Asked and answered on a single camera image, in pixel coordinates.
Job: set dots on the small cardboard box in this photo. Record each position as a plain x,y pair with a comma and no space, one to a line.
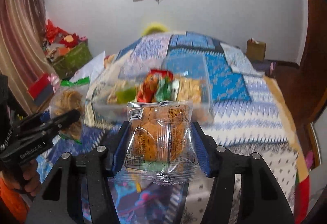
255,50

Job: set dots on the clear plastic storage box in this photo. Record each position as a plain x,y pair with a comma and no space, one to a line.
107,100

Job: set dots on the green storage box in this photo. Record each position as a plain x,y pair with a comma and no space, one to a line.
65,66

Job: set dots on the yellow hoop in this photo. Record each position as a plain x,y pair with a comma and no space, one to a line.
153,28

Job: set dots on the white pillow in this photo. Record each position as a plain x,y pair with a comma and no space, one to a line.
92,69

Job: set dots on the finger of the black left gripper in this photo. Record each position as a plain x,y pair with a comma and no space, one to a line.
40,124

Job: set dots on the left hand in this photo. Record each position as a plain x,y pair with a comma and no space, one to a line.
30,174

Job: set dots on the red snack bag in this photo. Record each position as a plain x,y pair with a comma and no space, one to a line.
150,86

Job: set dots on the round cookies clear bag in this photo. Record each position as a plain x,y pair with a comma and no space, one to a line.
70,96

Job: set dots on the red box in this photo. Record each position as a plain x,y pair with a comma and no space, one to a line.
41,90

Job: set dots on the red plush flower toy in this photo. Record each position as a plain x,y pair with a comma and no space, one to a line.
70,40

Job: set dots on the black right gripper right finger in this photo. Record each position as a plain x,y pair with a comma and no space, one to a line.
262,199

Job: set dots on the pink plush toy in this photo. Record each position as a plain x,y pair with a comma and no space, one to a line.
54,81

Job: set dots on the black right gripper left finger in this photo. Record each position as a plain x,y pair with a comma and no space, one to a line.
60,197

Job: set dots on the patterned blue bed quilt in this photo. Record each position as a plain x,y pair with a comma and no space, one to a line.
248,108

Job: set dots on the clear pastry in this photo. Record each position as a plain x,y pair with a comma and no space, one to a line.
161,147

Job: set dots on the striped brown curtain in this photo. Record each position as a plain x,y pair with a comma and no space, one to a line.
22,58

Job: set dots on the brown wooden door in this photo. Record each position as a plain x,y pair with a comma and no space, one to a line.
312,81

